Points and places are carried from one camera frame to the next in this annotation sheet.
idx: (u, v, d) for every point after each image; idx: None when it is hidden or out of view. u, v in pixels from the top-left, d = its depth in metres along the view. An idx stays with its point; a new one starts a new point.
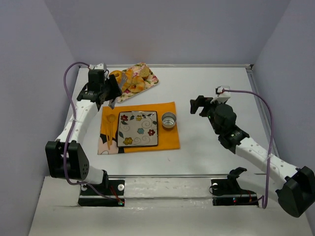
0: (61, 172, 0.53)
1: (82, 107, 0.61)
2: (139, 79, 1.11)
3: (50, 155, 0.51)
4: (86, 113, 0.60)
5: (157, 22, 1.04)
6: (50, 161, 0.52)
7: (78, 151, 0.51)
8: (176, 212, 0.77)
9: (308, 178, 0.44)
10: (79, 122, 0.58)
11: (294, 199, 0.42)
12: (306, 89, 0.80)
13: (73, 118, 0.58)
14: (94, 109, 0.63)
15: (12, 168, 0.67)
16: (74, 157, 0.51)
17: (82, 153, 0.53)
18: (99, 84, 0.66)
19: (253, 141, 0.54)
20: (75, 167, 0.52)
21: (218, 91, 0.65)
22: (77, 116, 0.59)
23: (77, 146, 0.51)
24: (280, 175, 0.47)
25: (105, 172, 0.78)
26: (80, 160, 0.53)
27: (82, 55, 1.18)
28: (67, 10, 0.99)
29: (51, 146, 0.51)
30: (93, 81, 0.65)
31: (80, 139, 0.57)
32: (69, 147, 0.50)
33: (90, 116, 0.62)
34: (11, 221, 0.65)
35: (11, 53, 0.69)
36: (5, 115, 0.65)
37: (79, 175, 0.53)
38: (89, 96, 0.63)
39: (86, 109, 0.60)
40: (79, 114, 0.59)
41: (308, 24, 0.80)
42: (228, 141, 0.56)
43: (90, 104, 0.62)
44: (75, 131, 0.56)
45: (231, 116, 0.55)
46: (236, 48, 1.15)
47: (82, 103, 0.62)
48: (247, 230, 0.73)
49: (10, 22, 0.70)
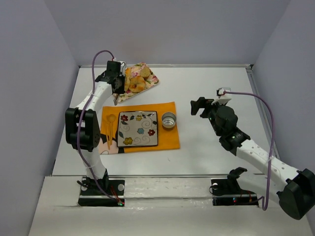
0: (75, 138, 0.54)
1: (100, 86, 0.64)
2: (140, 79, 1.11)
3: (67, 121, 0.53)
4: (104, 91, 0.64)
5: (157, 22, 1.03)
6: (67, 127, 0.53)
7: (93, 119, 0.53)
8: (176, 212, 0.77)
9: (309, 180, 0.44)
10: (96, 97, 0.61)
11: (296, 200, 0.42)
12: (307, 90, 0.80)
13: (90, 93, 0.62)
14: (110, 90, 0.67)
15: (12, 170, 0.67)
16: (89, 123, 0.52)
17: (96, 124, 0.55)
18: (115, 73, 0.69)
19: (254, 144, 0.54)
20: (88, 134, 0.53)
21: (219, 93, 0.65)
22: (94, 92, 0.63)
23: (93, 114, 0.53)
24: (281, 177, 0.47)
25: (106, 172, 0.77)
26: (95, 128, 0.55)
27: (82, 55, 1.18)
28: (67, 10, 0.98)
29: (70, 112, 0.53)
30: (111, 69, 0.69)
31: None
32: (86, 114, 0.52)
33: (106, 95, 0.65)
34: (11, 222, 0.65)
35: (10, 53, 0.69)
36: (5, 116, 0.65)
37: (91, 143, 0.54)
38: (106, 79, 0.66)
39: (103, 88, 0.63)
40: (97, 90, 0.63)
41: (308, 25, 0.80)
42: (229, 143, 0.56)
43: (107, 84, 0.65)
44: (92, 103, 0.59)
45: (233, 118, 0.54)
46: (236, 47, 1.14)
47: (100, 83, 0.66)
48: (247, 229, 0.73)
49: (9, 23, 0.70)
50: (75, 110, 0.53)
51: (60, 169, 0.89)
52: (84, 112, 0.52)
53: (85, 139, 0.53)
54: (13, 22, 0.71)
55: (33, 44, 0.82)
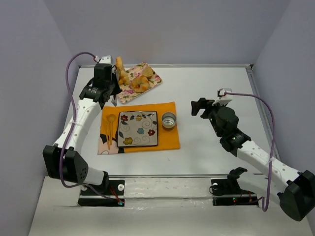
0: (58, 176, 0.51)
1: (83, 108, 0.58)
2: (143, 79, 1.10)
3: (48, 159, 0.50)
4: (88, 115, 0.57)
5: (157, 22, 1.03)
6: (49, 164, 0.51)
7: (75, 159, 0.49)
8: (176, 212, 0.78)
9: (310, 182, 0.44)
10: (79, 125, 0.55)
11: (297, 202, 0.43)
12: (307, 90, 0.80)
13: (72, 121, 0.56)
14: (97, 109, 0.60)
15: (12, 170, 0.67)
16: (69, 164, 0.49)
17: (80, 160, 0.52)
18: (105, 81, 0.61)
19: (255, 145, 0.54)
20: (70, 173, 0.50)
21: (220, 94, 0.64)
22: (77, 118, 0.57)
23: (74, 154, 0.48)
24: (282, 179, 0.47)
25: (106, 173, 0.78)
26: (78, 166, 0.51)
27: (82, 55, 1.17)
28: (67, 10, 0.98)
29: (49, 151, 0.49)
30: (99, 76, 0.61)
31: (78, 146, 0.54)
32: (66, 154, 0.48)
33: (91, 117, 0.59)
34: (11, 222, 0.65)
35: (9, 54, 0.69)
36: (5, 116, 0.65)
37: (75, 181, 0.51)
38: (92, 94, 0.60)
39: (87, 111, 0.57)
40: (79, 116, 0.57)
41: (308, 25, 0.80)
42: (229, 144, 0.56)
43: (92, 104, 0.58)
44: (73, 135, 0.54)
45: (234, 119, 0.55)
46: (236, 47, 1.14)
47: (83, 102, 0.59)
48: (247, 229, 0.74)
49: (9, 23, 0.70)
50: (53, 150, 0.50)
51: None
52: (62, 152, 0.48)
53: (68, 177, 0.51)
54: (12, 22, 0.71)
55: (33, 44, 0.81)
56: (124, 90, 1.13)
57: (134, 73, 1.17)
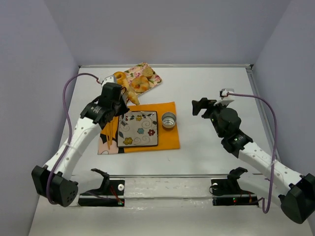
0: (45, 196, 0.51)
1: (81, 129, 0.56)
2: (143, 79, 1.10)
3: (36, 180, 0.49)
4: (84, 137, 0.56)
5: (157, 22, 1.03)
6: (37, 185, 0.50)
7: (61, 185, 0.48)
8: (176, 212, 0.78)
9: (312, 186, 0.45)
10: (73, 148, 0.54)
11: (298, 205, 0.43)
12: (307, 91, 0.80)
13: (67, 142, 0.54)
14: (95, 131, 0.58)
15: (12, 171, 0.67)
16: (55, 190, 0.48)
17: (69, 184, 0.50)
18: (111, 101, 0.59)
19: (257, 147, 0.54)
20: (56, 198, 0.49)
21: (222, 94, 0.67)
22: (72, 139, 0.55)
23: (60, 180, 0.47)
24: (284, 182, 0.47)
25: (107, 175, 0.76)
26: (66, 192, 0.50)
27: (81, 55, 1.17)
28: (66, 9, 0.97)
29: (38, 172, 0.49)
30: (106, 96, 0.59)
31: (69, 170, 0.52)
32: (53, 180, 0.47)
33: (88, 139, 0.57)
34: (11, 223, 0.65)
35: (9, 54, 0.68)
36: (5, 117, 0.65)
37: (60, 204, 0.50)
38: (94, 114, 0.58)
39: (84, 134, 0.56)
40: (75, 138, 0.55)
41: (309, 26, 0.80)
42: (231, 145, 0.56)
43: (91, 126, 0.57)
44: (65, 159, 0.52)
45: (236, 121, 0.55)
46: (236, 48, 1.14)
47: (82, 123, 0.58)
48: (246, 229, 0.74)
49: (9, 23, 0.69)
50: (43, 171, 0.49)
51: None
52: (49, 177, 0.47)
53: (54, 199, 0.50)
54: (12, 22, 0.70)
55: (32, 44, 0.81)
56: None
57: (134, 73, 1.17)
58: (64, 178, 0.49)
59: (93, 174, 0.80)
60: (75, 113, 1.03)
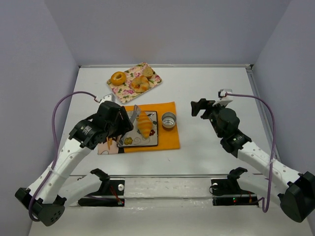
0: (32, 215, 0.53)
1: (68, 152, 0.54)
2: (143, 79, 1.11)
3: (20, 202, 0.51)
4: (69, 162, 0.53)
5: (157, 22, 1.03)
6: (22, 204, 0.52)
7: (40, 212, 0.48)
8: (176, 212, 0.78)
9: (310, 183, 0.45)
10: (56, 174, 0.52)
11: (297, 203, 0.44)
12: (307, 90, 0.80)
13: (51, 166, 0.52)
14: (82, 154, 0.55)
15: (12, 171, 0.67)
16: (36, 215, 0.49)
17: (52, 207, 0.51)
18: (106, 121, 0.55)
19: (255, 146, 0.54)
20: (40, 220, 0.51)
21: (221, 95, 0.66)
22: (56, 163, 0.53)
23: (39, 209, 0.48)
24: (283, 180, 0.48)
25: (108, 177, 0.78)
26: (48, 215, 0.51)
27: (81, 55, 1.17)
28: (66, 10, 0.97)
29: (20, 196, 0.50)
30: (101, 115, 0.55)
31: (52, 195, 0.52)
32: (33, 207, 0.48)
33: (75, 162, 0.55)
34: (11, 222, 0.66)
35: (8, 53, 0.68)
36: (5, 117, 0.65)
37: (45, 225, 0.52)
38: (83, 134, 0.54)
39: (69, 158, 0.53)
40: (60, 162, 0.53)
41: (308, 26, 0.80)
42: (230, 145, 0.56)
43: (78, 150, 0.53)
44: (47, 186, 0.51)
45: (234, 120, 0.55)
46: (236, 47, 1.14)
47: (70, 144, 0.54)
48: (247, 229, 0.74)
49: (9, 23, 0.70)
50: (24, 195, 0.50)
51: None
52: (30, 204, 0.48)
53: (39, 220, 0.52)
54: (12, 22, 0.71)
55: (32, 44, 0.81)
56: (124, 90, 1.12)
57: (134, 74, 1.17)
58: (44, 205, 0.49)
59: (89, 180, 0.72)
60: (75, 113, 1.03)
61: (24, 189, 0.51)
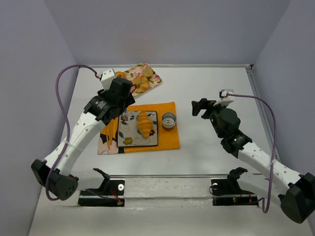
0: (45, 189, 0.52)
1: (83, 125, 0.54)
2: (143, 79, 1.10)
3: (35, 174, 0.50)
4: (85, 134, 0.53)
5: (157, 22, 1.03)
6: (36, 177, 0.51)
7: (58, 183, 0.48)
8: (176, 212, 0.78)
9: (311, 185, 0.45)
10: (73, 146, 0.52)
11: (297, 205, 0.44)
12: (307, 91, 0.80)
13: (66, 139, 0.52)
14: (97, 128, 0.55)
15: (12, 172, 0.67)
16: (53, 186, 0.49)
17: (68, 180, 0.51)
18: (118, 97, 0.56)
19: (256, 146, 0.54)
20: (55, 192, 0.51)
21: (222, 95, 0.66)
22: (72, 136, 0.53)
23: (57, 179, 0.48)
24: (284, 182, 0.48)
25: (108, 176, 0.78)
26: (63, 188, 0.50)
27: (81, 55, 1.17)
28: (66, 10, 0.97)
29: (36, 167, 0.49)
30: (114, 91, 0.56)
31: (68, 167, 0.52)
32: (50, 177, 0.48)
33: (90, 136, 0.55)
34: (11, 222, 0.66)
35: (8, 54, 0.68)
36: (5, 117, 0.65)
37: (59, 198, 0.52)
38: (98, 109, 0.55)
39: (85, 131, 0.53)
40: (76, 134, 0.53)
41: (308, 26, 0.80)
42: (230, 145, 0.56)
43: (93, 123, 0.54)
44: (64, 157, 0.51)
45: (235, 121, 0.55)
46: (236, 47, 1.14)
47: (85, 118, 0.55)
48: (246, 229, 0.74)
49: (9, 24, 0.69)
50: (41, 166, 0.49)
51: None
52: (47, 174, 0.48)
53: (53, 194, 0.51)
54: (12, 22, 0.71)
55: (32, 44, 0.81)
56: None
57: (134, 74, 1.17)
58: (61, 176, 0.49)
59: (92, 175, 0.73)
60: (75, 113, 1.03)
61: (40, 161, 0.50)
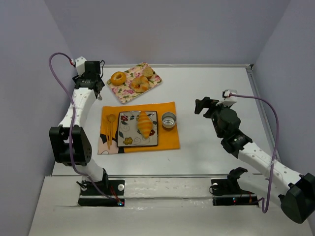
0: (65, 156, 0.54)
1: (81, 95, 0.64)
2: (143, 79, 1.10)
3: (53, 141, 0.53)
4: (85, 100, 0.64)
5: (157, 22, 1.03)
6: (55, 146, 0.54)
7: (81, 135, 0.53)
8: (176, 212, 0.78)
9: (311, 185, 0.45)
10: (79, 109, 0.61)
11: (298, 205, 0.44)
12: (307, 91, 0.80)
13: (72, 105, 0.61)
14: (92, 96, 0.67)
15: (12, 172, 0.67)
16: (77, 140, 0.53)
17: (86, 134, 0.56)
18: (95, 74, 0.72)
19: (256, 147, 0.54)
20: (79, 150, 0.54)
21: (225, 95, 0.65)
22: (75, 103, 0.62)
23: (80, 130, 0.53)
24: (284, 182, 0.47)
25: (105, 171, 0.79)
26: (85, 145, 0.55)
27: (82, 55, 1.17)
28: (66, 10, 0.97)
29: (55, 132, 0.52)
30: (90, 70, 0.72)
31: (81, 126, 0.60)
32: (73, 132, 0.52)
33: (89, 103, 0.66)
34: (11, 222, 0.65)
35: (9, 53, 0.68)
36: (5, 117, 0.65)
37: (84, 157, 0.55)
38: (86, 84, 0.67)
39: (84, 97, 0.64)
40: (78, 102, 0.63)
41: (308, 26, 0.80)
42: (230, 146, 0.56)
43: (89, 91, 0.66)
44: (77, 117, 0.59)
45: (235, 121, 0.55)
46: (237, 47, 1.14)
47: (80, 90, 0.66)
48: (246, 229, 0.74)
49: (9, 24, 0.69)
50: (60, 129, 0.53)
51: (60, 169, 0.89)
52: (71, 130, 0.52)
53: (78, 155, 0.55)
54: (12, 22, 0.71)
55: (32, 44, 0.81)
56: (124, 90, 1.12)
57: (134, 73, 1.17)
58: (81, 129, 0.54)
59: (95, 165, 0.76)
60: None
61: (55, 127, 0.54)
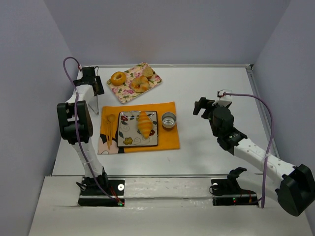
0: (70, 131, 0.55)
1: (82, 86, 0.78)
2: (143, 79, 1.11)
3: (60, 114, 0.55)
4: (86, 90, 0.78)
5: (157, 23, 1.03)
6: (60, 120, 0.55)
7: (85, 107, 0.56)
8: (176, 212, 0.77)
9: (305, 176, 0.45)
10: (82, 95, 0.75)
11: (293, 196, 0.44)
12: (306, 90, 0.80)
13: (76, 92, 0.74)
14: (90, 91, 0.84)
15: (12, 171, 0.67)
16: (82, 110, 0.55)
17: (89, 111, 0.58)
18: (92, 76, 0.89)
19: (251, 142, 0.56)
20: (83, 122, 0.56)
21: (219, 94, 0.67)
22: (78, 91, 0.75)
23: (83, 103, 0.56)
24: (278, 173, 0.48)
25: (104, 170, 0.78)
26: (88, 116, 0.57)
27: (82, 56, 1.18)
28: (67, 11, 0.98)
29: (61, 106, 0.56)
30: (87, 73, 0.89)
31: None
32: (78, 103, 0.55)
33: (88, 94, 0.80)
34: (11, 221, 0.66)
35: (9, 53, 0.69)
36: (5, 116, 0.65)
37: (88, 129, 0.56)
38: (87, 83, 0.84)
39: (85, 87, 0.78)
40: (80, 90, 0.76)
41: (307, 26, 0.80)
42: (226, 142, 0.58)
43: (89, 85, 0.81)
44: None
45: (229, 118, 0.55)
46: (236, 47, 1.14)
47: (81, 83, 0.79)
48: (247, 229, 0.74)
49: (10, 24, 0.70)
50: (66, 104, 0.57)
51: (60, 169, 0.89)
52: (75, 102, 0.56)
53: (81, 129, 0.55)
54: (13, 22, 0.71)
55: (33, 44, 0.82)
56: (124, 90, 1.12)
57: (134, 73, 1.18)
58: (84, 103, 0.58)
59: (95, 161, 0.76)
60: None
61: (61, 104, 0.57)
